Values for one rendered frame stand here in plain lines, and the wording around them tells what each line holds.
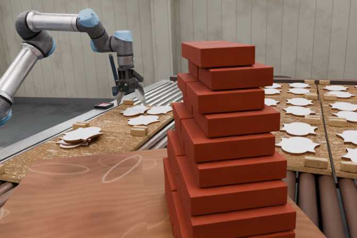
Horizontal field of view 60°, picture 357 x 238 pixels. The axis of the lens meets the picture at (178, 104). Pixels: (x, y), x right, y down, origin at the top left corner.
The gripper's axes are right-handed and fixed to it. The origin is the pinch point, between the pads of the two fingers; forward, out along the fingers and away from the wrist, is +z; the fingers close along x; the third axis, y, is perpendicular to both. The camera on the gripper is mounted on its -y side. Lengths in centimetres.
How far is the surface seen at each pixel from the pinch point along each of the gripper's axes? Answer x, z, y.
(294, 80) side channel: 74, 4, -91
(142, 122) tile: 13.0, 2.2, 16.2
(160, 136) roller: 23.5, 5.2, 22.2
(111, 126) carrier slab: 0.9, 2.9, 20.7
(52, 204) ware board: 32, -9, 89
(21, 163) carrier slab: -8, 2, 60
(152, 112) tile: 11.1, 2.5, 1.2
